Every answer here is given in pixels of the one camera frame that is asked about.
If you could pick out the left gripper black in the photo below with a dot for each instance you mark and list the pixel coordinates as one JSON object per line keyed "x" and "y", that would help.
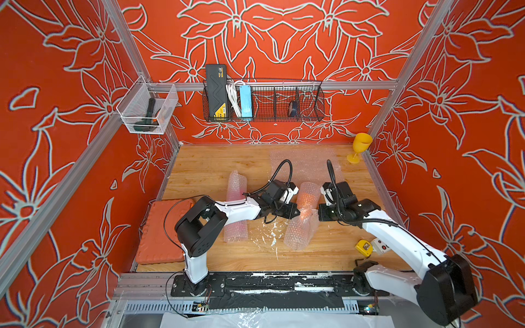
{"x": 290, "y": 214}

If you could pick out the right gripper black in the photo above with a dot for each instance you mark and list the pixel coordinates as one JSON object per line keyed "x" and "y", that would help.
{"x": 322, "y": 214}

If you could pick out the bubble orange glass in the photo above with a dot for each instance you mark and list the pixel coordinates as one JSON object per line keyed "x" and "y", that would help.
{"x": 301, "y": 229}

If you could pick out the clear bubble wrap sheet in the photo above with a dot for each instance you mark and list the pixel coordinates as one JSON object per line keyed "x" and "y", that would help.
{"x": 309, "y": 163}

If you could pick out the yellow plastic wine glass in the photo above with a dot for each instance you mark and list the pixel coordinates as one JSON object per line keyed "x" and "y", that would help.
{"x": 361, "y": 143}

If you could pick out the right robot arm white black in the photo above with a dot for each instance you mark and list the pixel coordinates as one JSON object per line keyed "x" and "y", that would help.
{"x": 441, "y": 285}

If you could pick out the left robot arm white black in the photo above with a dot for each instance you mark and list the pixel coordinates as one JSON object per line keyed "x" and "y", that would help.
{"x": 200, "y": 227}

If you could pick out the yellow tape measure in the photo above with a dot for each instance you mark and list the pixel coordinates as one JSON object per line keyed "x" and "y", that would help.
{"x": 364, "y": 247}

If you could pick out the white button control box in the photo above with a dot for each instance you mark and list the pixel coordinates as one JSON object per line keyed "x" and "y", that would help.
{"x": 380, "y": 247}

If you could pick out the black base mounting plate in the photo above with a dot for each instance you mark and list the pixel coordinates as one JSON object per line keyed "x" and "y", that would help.
{"x": 271, "y": 290}

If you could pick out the white plastic sheet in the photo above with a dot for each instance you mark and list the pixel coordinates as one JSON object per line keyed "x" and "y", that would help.
{"x": 277, "y": 319}

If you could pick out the light blue power bank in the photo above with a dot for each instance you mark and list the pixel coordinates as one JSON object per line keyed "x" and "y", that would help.
{"x": 246, "y": 102}

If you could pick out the orange plastic tool case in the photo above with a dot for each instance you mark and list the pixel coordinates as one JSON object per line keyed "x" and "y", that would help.
{"x": 158, "y": 233}

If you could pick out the black yellow device box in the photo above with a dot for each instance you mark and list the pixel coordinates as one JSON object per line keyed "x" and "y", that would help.
{"x": 216, "y": 81}

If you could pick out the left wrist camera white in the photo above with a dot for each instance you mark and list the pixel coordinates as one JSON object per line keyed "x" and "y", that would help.
{"x": 291, "y": 191}

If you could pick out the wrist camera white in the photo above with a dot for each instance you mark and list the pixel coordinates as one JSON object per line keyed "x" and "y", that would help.
{"x": 291, "y": 191}
{"x": 326, "y": 191}

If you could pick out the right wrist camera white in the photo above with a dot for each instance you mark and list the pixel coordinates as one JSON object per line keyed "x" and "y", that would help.
{"x": 326, "y": 191}

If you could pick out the black wire wall basket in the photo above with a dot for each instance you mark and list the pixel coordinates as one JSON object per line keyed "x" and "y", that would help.
{"x": 270, "y": 100}

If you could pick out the dark green handled tool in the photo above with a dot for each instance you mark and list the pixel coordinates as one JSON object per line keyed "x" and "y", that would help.
{"x": 147, "y": 124}

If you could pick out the clear acrylic wall bin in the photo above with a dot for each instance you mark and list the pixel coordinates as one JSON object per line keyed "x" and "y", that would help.
{"x": 132, "y": 108}

